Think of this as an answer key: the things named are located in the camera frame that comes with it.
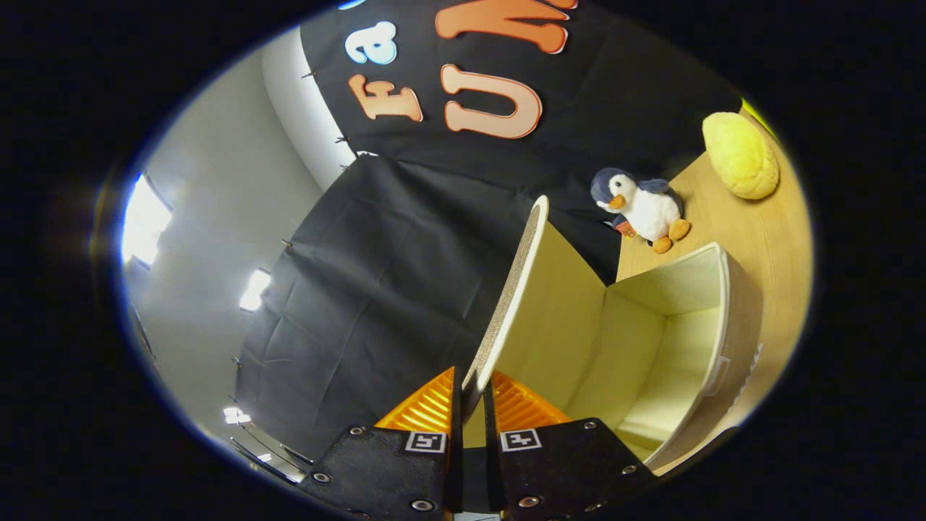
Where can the brown fabric storage box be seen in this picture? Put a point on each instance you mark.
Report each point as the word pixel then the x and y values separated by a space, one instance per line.
pixel 651 340

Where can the row of small black clips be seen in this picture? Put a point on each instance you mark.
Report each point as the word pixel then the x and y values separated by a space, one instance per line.
pixel 341 140

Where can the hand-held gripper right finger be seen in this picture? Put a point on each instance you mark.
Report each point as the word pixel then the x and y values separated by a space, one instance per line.
pixel 564 470

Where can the penguin plush toy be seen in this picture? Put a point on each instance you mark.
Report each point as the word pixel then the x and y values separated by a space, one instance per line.
pixel 647 210

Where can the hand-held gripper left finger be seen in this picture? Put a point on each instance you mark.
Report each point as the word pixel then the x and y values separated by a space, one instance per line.
pixel 391 470

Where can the yellow bun plush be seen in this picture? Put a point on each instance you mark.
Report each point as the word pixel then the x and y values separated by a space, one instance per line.
pixel 741 155

